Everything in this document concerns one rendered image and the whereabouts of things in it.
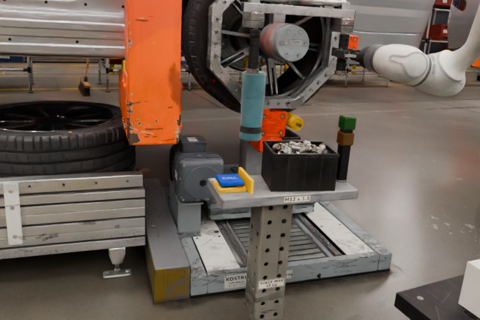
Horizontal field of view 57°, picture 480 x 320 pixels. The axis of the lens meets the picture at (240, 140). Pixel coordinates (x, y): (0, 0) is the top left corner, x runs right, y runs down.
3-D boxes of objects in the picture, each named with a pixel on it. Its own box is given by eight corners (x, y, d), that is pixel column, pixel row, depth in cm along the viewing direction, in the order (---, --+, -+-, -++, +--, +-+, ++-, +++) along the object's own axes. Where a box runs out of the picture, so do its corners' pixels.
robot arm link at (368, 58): (395, 75, 139) (383, 72, 144) (399, 45, 137) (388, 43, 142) (370, 74, 136) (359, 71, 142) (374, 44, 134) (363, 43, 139)
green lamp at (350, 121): (348, 126, 138) (350, 114, 137) (355, 130, 135) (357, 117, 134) (337, 127, 137) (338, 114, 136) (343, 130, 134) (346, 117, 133)
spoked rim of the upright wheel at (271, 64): (312, -11, 204) (207, -34, 188) (337, -13, 183) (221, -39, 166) (291, 96, 216) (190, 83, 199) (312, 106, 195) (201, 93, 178)
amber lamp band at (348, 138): (346, 142, 140) (348, 130, 139) (353, 146, 136) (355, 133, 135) (335, 142, 139) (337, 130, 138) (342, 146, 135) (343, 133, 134)
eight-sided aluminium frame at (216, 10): (325, 106, 194) (339, -26, 180) (332, 108, 188) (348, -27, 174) (204, 106, 178) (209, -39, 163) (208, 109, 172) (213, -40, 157)
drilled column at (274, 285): (271, 300, 152) (281, 186, 141) (282, 319, 143) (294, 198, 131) (243, 304, 149) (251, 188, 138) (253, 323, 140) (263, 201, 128)
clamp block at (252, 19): (255, 27, 155) (256, 11, 154) (263, 28, 147) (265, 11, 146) (241, 26, 154) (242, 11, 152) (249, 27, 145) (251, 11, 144)
